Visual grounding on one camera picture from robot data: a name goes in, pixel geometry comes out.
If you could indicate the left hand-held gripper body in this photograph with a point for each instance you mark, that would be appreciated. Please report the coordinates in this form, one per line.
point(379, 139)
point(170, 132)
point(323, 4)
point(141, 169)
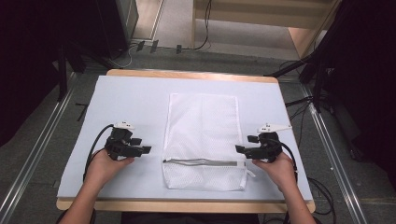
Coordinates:
point(120, 144)

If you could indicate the dark cabinet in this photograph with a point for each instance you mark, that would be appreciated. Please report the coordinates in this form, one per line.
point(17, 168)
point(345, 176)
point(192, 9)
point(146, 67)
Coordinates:
point(115, 21)

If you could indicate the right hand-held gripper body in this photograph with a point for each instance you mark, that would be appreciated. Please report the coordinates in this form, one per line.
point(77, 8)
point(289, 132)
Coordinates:
point(267, 146)

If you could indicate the white table mat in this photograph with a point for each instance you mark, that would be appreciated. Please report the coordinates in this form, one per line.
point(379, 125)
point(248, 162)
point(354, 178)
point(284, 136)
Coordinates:
point(140, 102)

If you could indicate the light wooden furniture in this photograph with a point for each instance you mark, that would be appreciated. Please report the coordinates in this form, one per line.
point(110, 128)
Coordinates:
point(299, 37)

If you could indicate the dark curtain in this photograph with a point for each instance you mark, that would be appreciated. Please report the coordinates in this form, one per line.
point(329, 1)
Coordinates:
point(364, 77)
point(25, 62)

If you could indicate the metal floor rail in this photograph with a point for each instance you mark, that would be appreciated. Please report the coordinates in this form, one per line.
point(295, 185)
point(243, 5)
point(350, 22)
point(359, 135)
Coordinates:
point(333, 155)
point(37, 137)

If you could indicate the black metal stand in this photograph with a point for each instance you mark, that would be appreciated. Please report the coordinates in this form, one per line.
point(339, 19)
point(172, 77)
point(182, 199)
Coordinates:
point(318, 87)

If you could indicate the white mesh laundry bag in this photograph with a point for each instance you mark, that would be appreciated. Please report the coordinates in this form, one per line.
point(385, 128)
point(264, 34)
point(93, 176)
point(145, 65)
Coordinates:
point(202, 130)

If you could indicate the wooden table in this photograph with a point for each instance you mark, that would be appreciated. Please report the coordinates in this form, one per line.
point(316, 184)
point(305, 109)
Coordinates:
point(186, 206)

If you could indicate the person's left hand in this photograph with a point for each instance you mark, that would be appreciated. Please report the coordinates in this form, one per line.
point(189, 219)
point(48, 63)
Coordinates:
point(102, 168)

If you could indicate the person's right hand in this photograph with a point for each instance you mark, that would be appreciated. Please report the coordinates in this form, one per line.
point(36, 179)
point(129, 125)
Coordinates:
point(280, 172)

